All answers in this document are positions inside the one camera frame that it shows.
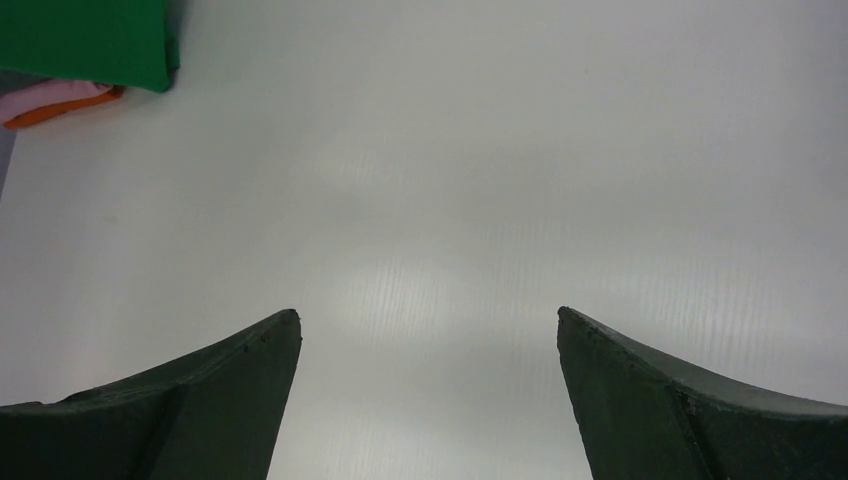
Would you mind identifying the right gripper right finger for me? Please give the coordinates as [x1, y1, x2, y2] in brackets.
[557, 307, 847, 479]

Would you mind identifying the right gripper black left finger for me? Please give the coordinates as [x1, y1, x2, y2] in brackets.
[1, 310, 302, 479]

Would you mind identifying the green t-shirt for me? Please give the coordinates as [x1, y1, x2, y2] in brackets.
[1, 0, 179, 93]

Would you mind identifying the orange folded t-shirt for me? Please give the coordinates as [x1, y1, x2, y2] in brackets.
[2, 86, 125, 130]

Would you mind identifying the pink folded t-shirt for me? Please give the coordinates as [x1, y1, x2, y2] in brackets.
[1, 79, 115, 124]

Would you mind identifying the dark grey folded t-shirt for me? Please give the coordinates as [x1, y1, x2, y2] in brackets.
[0, 70, 50, 97]

